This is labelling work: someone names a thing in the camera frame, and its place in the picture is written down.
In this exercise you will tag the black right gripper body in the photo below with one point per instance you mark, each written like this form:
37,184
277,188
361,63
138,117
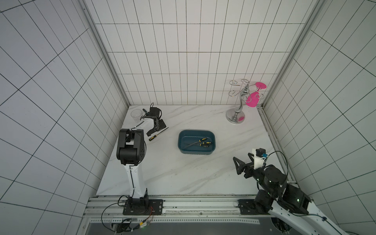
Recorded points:
249,166

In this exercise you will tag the file tool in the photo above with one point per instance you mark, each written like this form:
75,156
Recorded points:
203,144
155,136
199,141

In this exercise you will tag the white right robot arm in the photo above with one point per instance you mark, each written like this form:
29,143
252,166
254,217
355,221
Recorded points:
285,201

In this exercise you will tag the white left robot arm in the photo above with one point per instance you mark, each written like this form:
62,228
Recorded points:
131,151

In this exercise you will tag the teal storage box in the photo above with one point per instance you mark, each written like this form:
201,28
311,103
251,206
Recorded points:
189,136

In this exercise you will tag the clear drinking glass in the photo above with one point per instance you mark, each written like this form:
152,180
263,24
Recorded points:
137,115

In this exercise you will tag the chrome glass holder stand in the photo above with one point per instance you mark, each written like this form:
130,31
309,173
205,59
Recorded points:
236,115

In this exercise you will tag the pink wine glass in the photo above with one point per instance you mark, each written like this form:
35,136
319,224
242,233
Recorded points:
256,96

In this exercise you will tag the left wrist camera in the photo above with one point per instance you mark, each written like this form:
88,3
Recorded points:
155,111

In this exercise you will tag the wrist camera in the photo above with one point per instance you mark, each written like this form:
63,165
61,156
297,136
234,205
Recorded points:
259,156
155,111

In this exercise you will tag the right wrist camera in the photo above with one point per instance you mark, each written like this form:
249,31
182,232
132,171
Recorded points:
259,156

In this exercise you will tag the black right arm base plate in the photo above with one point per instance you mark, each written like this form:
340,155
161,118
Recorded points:
248,207

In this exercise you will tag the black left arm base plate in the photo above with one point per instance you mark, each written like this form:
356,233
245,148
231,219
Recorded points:
143,207

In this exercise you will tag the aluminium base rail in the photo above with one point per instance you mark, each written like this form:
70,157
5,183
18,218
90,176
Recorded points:
109,209

